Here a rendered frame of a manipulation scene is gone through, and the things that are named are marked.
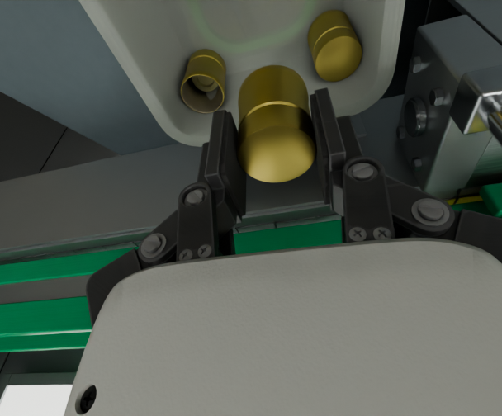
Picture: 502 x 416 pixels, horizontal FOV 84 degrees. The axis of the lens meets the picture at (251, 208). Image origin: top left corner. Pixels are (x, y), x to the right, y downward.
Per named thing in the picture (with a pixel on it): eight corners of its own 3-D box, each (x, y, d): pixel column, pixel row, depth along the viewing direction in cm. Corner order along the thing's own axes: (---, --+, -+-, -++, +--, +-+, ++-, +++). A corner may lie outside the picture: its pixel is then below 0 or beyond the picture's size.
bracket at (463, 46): (388, 137, 26) (414, 196, 22) (406, 28, 18) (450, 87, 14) (430, 129, 25) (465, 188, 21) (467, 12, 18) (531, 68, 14)
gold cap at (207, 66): (171, 90, 22) (179, 63, 25) (201, 120, 25) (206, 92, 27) (202, 64, 21) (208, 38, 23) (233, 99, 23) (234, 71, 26)
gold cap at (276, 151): (229, 73, 13) (224, 132, 11) (304, 56, 13) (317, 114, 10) (248, 132, 16) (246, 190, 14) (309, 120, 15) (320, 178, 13)
